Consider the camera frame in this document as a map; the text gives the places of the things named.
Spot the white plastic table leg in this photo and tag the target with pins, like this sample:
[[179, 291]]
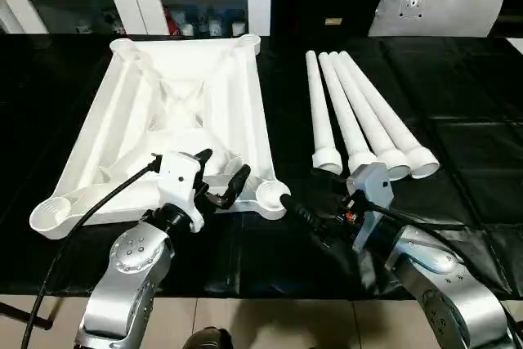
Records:
[[393, 120], [320, 120], [371, 120], [346, 120]]

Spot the white plastic table top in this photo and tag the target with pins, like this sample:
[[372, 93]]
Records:
[[122, 120]]

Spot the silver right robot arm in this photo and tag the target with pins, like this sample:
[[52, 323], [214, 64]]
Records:
[[449, 283]]

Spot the small white jar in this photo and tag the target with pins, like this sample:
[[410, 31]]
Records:
[[239, 28], [186, 30]]

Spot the patterned white jar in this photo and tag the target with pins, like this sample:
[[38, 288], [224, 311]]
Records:
[[216, 27]]

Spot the red bottle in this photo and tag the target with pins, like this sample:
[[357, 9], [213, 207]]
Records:
[[171, 22]]

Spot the black padded work mat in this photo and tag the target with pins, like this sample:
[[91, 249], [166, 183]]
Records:
[[449, 99]]

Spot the small white figurine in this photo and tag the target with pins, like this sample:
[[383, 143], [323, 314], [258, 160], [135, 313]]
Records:
[[82, 27]]

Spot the grey printed cushion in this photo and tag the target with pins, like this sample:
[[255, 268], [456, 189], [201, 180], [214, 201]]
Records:
[[449, 1]]

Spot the white flat board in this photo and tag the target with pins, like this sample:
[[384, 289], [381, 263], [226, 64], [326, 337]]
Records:
[[517, 44]]

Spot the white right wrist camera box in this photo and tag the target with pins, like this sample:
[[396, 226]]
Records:
[[372, 185]]

